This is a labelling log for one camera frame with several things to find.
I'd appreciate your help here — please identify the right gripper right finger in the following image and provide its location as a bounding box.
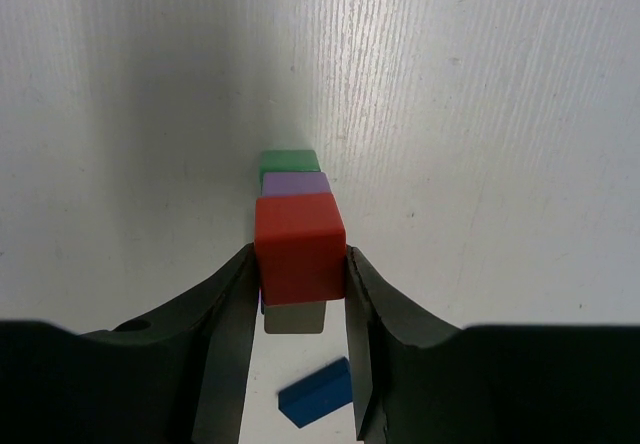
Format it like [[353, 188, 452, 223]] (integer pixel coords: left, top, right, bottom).
[[345, 247, 639, 443]]

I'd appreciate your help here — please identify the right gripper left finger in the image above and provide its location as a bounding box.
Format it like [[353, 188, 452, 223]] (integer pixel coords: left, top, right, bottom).
[[1, 245, 258, 443]]

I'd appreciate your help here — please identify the olive grey cube block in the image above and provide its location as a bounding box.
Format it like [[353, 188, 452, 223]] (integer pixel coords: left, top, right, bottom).
[[264, 302, 326, 335]]

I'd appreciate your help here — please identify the red cube block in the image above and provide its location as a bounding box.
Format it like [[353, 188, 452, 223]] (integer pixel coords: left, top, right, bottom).
[[254, 193, 347, 306]]

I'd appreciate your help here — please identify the purple cube block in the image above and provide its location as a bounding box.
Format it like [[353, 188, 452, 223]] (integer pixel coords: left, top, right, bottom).
[[261, 171, 331, 197]]

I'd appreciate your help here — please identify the green ridged block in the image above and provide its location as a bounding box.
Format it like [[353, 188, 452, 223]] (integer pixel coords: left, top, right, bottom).
[[259, 149, 321, 177]]

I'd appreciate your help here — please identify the long dark blue block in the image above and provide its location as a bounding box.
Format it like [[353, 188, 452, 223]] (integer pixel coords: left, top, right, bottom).
[[278, 357, 353, 429]]

